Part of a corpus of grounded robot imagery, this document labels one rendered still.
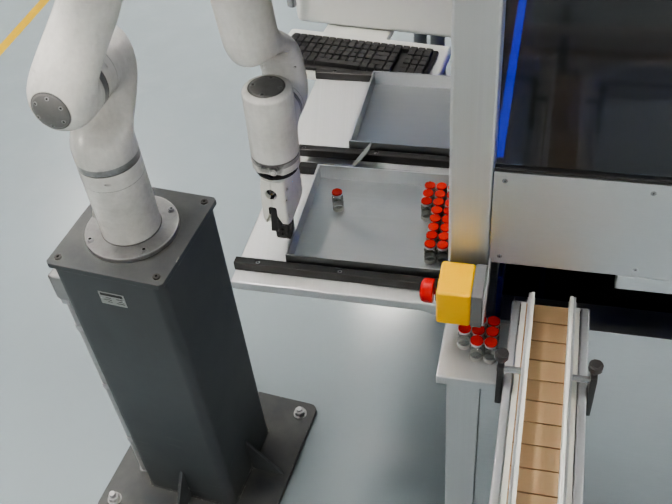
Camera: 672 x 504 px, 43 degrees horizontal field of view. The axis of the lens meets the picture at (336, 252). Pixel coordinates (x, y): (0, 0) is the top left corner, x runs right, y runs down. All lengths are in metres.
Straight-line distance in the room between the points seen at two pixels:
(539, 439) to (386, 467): 1.09
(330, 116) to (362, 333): 0.89
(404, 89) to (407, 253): 0.52
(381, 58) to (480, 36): 1.08
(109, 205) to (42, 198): 1.71
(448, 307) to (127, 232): 0.67
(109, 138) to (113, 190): 0.10
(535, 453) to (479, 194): 0.38
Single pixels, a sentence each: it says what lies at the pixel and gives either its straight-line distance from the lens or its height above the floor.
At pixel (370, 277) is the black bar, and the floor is 0.90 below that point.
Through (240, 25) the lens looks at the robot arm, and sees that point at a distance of 1.31.
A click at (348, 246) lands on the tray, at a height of 0.88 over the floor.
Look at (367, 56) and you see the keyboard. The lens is 2.22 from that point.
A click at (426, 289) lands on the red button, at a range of 1.36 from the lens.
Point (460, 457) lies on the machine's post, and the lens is 1.87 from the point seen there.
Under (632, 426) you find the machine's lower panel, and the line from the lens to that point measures 1.72.
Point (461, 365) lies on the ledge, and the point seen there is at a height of 0.88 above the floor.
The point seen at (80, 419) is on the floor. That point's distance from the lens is 2.62.
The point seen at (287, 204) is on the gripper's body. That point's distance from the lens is 1.51.
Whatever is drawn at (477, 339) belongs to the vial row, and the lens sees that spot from 1.41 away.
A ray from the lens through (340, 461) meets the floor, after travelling 2.37.
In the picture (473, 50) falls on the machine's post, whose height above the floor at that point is 1.40.
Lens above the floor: 2.02
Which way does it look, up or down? 45 degrees down
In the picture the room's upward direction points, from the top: 7 degrees counter-clockwise
